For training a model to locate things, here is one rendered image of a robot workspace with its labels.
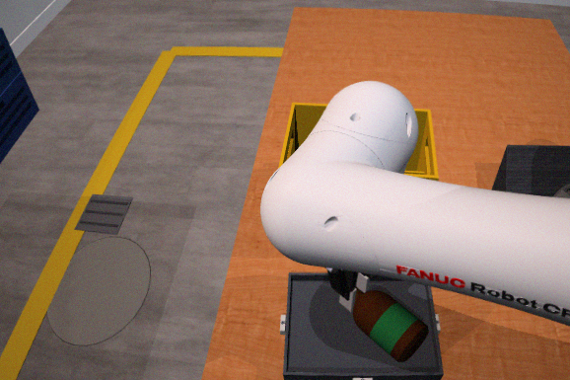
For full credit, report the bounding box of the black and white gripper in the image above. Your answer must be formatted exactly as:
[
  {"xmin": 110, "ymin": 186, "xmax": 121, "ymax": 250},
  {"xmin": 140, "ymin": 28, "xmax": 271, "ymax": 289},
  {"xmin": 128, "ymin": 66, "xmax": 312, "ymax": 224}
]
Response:
[{"xmin": 326, "ymin": 267, "xmax": 375, "ymax": 312}]

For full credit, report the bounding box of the yellow crate with dividers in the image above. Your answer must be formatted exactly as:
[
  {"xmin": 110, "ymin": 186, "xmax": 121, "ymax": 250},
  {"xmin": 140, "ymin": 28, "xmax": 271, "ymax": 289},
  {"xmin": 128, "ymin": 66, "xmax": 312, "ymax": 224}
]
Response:
[{"xmin": 278, "ymin": 103, "xmax": 439, "ymax": 181}]

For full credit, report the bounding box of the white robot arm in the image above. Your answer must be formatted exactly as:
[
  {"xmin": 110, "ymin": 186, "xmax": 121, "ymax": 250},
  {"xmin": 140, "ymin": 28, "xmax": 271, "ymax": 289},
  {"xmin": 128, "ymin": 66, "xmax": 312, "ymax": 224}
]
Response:
[{"xmin": 260, "ymin": 81, "xmax": 570, "ymax": 327}]

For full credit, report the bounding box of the brown bottle with green label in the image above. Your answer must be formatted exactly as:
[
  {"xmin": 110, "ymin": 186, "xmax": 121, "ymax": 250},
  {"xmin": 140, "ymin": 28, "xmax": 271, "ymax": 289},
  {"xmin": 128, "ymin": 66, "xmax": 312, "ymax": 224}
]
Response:
[{"xmin": 353, "ymin": 287, "xmax": 429, "ymax": 362}]

